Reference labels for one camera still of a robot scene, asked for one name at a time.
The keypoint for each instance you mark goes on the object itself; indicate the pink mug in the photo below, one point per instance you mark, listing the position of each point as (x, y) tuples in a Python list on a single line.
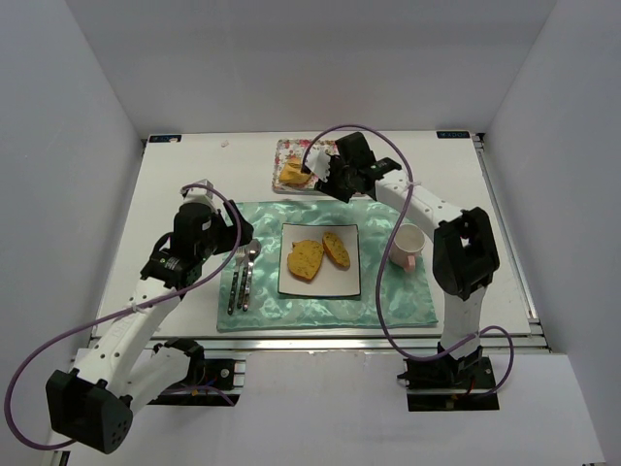
[(408, 244)]

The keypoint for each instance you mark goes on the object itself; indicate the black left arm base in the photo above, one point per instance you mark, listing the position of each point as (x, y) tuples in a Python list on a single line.
[(211, 380)]

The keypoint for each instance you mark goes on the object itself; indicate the blue label sticker left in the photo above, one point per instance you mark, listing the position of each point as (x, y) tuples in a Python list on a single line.
[(164, 139)]

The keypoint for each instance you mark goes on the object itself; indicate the blue label sticker right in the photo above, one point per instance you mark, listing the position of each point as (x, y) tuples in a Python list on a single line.
[(453, 134)]

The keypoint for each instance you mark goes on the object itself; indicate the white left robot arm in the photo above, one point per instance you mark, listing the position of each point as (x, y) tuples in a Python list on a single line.
[(95, 402)]

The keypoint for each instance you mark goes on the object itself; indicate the blue label sticker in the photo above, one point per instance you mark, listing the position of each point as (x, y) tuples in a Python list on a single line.
[(164, 139), (453, 134)]

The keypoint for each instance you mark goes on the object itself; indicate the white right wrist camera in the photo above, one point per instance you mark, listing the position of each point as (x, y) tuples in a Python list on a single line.
[(318, 162)]

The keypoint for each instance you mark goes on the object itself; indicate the fork with patterned handle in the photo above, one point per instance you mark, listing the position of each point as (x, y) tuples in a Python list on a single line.
[(239, 260)]

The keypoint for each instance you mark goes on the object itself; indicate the toasted bread slice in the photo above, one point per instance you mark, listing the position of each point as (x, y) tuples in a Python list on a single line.
[(335, 249), (304, 261)]

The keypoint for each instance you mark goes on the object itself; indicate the bread slice on tray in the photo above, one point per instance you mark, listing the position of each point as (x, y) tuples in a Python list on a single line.
[(292, 173)]

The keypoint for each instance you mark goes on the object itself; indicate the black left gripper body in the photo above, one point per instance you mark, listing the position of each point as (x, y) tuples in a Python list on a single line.
[(238, 225)]

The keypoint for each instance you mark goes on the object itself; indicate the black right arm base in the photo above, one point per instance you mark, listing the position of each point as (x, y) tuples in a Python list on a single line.
[(450, 385)]

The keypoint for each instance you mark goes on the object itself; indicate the floral rectangular tray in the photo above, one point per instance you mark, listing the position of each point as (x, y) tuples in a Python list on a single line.
[(286, 149)]

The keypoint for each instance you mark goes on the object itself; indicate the green satin placemat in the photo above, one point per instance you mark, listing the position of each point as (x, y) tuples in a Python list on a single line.
[(359, 296)]

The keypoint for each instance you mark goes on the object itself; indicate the white square plate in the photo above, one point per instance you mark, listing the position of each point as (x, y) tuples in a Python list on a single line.
[(331, 281)]

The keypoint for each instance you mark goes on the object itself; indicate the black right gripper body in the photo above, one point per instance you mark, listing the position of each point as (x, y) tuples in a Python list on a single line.
[(337, 183)]

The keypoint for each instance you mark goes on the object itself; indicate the spoon with patterned handle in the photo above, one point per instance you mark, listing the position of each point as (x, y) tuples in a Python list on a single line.
[(254, 249)]

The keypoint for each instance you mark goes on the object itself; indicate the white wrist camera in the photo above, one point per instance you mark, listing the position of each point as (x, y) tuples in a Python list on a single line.
[(318, 162), (199, 194)]

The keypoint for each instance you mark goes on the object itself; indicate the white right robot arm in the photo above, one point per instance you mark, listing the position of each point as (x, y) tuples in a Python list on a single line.
[(465, 255)]

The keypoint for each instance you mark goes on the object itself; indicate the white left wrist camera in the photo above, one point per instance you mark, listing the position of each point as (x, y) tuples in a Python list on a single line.
[(199, 194)]

